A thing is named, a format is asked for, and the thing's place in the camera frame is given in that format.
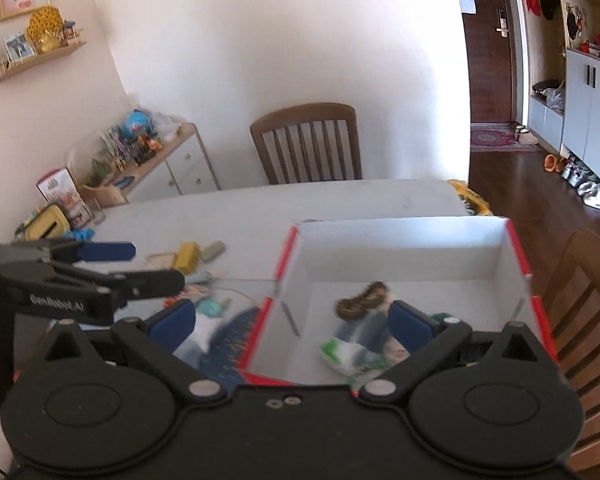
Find green white character pouch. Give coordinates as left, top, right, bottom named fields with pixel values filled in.
left=320, top=311, right=410, bottom=378

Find yellow small carton box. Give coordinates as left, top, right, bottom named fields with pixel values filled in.
left=172, top=242, right=200, bottom=275

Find brown hair scrunchie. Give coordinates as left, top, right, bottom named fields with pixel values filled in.
left=335, top=282, right=389, bottom=322

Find grey green oval case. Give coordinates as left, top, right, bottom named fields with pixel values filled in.
left=200, top=240, right=226, bottom=263

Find blue cloth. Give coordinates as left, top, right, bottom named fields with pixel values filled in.
left=62, top=229, right=95, bottom=242

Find yellow tissue box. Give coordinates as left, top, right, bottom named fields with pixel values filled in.
left=23, top=204, right=71, bottom=240

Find teal round small toy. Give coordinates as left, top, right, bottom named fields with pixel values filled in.
left=196, top=297, right=232, bottom=318

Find blue speckled round mat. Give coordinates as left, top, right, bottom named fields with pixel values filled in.
left=174, top=307, right=260, bottom=391

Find red white snack bag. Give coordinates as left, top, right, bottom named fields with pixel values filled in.
left=36, top=167, right=92, bottom=229

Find red white cardboard box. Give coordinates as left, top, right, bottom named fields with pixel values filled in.
left=238, top=216, right=556, bottom=385

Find white drawer sideboard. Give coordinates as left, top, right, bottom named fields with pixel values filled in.
left=79, top=122, right=220, bottom=208

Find blue globe toy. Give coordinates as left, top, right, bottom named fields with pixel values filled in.
left=121, top=110, right=152, bottom=143

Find right wooden chair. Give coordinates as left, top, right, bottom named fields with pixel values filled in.
left=541, top=231, right=600, bottom=479

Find wooden chair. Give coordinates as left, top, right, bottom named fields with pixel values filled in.
left=541, top=231, right=600, bottom=479
left=249, top=102, right=363, bottom=185

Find entry rug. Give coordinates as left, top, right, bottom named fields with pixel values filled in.
left=470, top=124, right=540, bottom=153

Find orange slippers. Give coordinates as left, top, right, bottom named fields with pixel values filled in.
left=543, top=154, right=568, bottom=174

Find pair of grey shoes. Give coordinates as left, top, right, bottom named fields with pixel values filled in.
left=559, top=156, right=600, bottom=210

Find far wooden chair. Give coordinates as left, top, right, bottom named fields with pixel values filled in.
left=249, top=102, right=363, bottom=185

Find dark wooden door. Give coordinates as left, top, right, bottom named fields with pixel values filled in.
left=460, top=0, right=515, bottom=124

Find wooden wall shelf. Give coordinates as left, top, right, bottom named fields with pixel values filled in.
left=0, top=32, right=86, bottom=82

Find white wall cabinet unit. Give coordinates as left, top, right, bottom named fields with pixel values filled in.
left=518, top=0, right=600, bottom=180

